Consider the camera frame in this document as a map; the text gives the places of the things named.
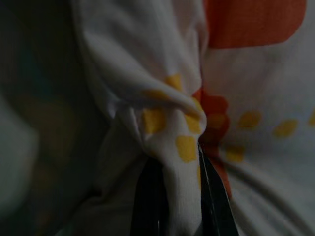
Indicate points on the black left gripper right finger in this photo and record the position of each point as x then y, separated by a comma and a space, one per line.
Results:
216, 209

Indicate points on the pink pillow with orange spots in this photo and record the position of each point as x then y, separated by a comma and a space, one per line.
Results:
246, 123

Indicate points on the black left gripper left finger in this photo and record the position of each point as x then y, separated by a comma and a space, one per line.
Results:
150, 209

